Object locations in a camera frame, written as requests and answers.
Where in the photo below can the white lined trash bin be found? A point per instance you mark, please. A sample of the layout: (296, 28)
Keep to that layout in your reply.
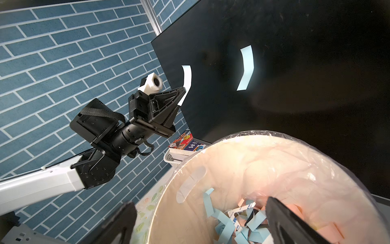
(256, 165)

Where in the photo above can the pile of discarded sticky notes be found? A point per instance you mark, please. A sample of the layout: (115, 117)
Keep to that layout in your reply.
(248, 224)

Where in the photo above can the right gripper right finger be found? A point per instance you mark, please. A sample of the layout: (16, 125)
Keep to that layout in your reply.
(287, 228)

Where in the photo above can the pale sticky note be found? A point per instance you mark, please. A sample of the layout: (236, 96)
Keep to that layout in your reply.
(248, 67)
(187, 82)

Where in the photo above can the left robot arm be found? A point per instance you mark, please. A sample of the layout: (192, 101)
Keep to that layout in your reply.
(111, 137)

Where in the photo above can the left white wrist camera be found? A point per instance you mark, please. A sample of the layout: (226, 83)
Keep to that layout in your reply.
(151, 84)

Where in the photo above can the black computer monitor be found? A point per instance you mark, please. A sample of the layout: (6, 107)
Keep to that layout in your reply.
(321, 74)

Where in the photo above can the floral table mat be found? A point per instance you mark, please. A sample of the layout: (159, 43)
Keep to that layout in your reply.
(146, 208)

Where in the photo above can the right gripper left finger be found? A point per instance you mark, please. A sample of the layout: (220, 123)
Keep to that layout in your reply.
(116, 229)

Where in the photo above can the white plastic basket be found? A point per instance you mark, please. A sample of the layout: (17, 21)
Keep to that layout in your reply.
(174, 159)

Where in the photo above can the red blue encyclopedia book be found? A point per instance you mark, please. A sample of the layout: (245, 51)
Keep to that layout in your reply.
(185, 144)

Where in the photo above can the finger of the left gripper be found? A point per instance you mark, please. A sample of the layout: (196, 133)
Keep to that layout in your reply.
(163, 107)

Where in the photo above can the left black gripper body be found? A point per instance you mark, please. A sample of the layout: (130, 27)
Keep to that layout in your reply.
(138, 111)

